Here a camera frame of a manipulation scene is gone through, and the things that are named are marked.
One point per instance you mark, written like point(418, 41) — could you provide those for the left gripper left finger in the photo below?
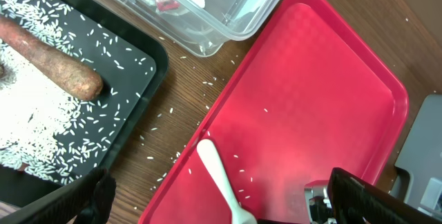
point(87, 200)

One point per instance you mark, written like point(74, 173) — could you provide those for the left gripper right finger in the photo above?
point(346, 199)

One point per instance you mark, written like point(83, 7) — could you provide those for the white rice pile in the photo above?
point(45, 131)

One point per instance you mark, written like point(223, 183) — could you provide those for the brown carrot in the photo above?
point(69, 74)

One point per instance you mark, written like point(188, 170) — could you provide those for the white plastic spoon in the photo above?
point(212, 162)

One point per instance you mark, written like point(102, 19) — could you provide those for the grey dishwasher rack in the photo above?
point(418, 183)

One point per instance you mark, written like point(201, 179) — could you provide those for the black waste tray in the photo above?
point(19, 188)

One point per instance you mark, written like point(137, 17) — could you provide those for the clear plastic waste bin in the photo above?
point(202, 31)

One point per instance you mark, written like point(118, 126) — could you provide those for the red serving tray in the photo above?
point(309, 96)

